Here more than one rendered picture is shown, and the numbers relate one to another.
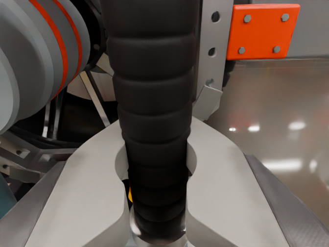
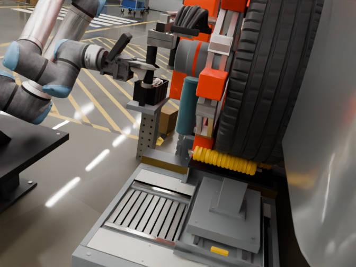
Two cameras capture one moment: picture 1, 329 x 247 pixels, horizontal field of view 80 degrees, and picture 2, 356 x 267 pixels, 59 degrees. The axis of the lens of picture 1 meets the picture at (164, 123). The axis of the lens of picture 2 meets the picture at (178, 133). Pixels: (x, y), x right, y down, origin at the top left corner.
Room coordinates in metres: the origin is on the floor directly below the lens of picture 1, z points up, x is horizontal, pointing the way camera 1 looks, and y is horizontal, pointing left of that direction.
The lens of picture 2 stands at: (0.43, -1.06, 1.09)
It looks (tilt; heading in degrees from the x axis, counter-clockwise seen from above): 24 degrees down; 101
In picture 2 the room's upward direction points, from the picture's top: 10 degrees clockwise
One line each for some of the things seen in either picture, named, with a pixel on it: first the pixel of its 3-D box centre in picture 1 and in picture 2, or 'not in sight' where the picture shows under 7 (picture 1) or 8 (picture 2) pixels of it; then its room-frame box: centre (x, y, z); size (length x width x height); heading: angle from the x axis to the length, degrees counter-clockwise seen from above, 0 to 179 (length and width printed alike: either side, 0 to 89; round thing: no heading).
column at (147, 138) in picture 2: not in sight; (149, 130); (-0.11, 0.78, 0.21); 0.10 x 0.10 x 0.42; 1
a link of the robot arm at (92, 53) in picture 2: not in sight; (96, 58); (-0.12, 0.00, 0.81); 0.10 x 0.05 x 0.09; 91
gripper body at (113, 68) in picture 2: not in sight; (117, 65); (-0.04, 0.00, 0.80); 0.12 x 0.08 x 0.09; 1
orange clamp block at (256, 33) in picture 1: (251, 31); (212, 83); (0.33, -0.14, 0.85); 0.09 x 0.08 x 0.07; 91
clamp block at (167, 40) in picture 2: not in sight; (162, 38); (0.12, 0.00, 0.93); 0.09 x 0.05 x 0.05; 1
